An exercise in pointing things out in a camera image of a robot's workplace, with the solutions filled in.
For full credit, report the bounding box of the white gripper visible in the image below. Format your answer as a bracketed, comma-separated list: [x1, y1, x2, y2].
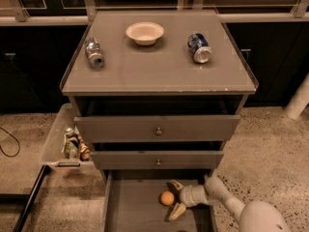
[167, 180, 209, 221]

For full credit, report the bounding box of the orange fruit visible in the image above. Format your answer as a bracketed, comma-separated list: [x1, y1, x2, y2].
[159, 190, 175, 206]

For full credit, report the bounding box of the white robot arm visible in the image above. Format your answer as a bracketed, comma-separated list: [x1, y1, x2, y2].
[169, 80, 309, 232]

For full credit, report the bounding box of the grey middle drawer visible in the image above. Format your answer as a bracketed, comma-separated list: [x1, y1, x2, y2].
[92, 151, 224, 170]

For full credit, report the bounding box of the grey drawer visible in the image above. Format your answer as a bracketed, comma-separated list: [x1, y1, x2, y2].
[92, 151, 224, 170]
[74, 115, 239, 143]
[103, 169, 217, 232]

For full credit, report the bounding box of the grey bottom drawer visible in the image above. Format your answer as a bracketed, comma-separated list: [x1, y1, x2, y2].
[103, 169, 217, 232]

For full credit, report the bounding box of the grey top drawer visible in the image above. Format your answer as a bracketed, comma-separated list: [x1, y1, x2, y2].
[74, 115, 239, 143]

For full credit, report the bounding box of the grey drawer cabinet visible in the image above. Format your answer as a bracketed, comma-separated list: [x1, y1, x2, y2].
[59, 10, 259, 232]

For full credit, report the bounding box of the brown snack item in bin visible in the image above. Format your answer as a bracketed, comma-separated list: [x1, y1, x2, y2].
[78, 137, 91, 161]

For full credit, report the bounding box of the green crumpled can in bin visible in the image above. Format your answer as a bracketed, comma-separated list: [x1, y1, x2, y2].
[63, 128, 79, 159]

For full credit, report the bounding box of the clear plastic bin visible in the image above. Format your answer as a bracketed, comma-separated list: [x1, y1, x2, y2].
[41, 103, 94, 170]

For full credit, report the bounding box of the crushed blue can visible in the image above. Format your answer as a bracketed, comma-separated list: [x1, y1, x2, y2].
[187, 33, 212, 64]

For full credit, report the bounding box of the crushed silver can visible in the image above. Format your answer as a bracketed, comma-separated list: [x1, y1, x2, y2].
[84, 37, 104, 69]

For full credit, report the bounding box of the white paper bowl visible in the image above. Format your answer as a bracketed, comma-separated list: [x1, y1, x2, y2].
[126, 22, 164, 46]

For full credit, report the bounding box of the black floor rail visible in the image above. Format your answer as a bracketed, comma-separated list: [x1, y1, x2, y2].
[13, 165, 50, 232]

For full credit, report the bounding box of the black cable on floor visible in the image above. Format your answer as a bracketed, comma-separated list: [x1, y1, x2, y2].
[0, 127, 21, 159]

